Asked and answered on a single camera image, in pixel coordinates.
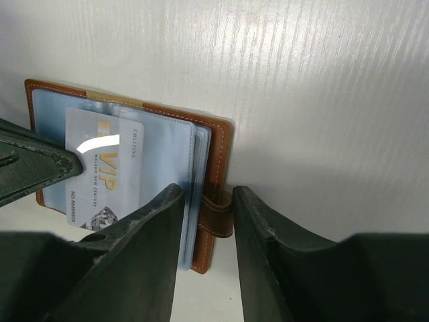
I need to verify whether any silver VIP credit card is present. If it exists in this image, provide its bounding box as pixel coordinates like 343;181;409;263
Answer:
65;108;144;231

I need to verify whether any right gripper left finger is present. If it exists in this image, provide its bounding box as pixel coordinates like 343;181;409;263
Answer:
1;184;184;321

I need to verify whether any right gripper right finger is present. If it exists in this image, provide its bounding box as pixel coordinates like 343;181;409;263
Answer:
233;186;428;321

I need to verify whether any brown leather card holder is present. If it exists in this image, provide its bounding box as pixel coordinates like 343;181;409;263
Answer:
25;79;233;274

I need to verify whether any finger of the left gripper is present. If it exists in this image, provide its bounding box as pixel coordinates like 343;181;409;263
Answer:
1;119;83;207

